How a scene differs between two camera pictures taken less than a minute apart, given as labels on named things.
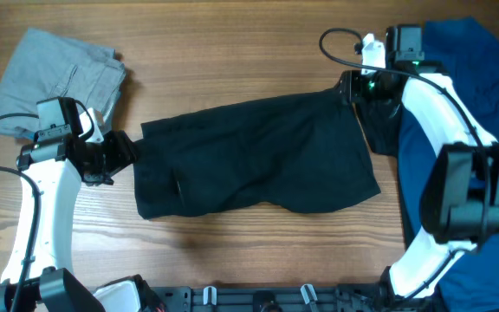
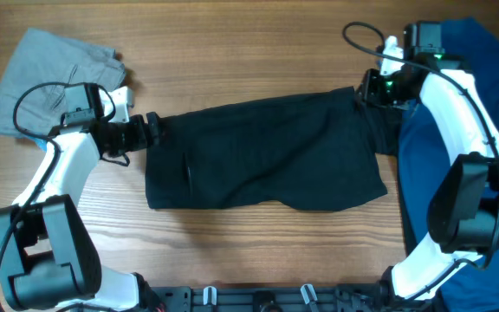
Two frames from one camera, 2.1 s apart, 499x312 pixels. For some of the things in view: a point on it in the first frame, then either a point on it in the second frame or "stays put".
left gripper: x=125 y=154 to x=141 y=138
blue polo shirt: x=489 y=74 stays put
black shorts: x=306 y=152 stays put
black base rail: x=360 y=297 stays put
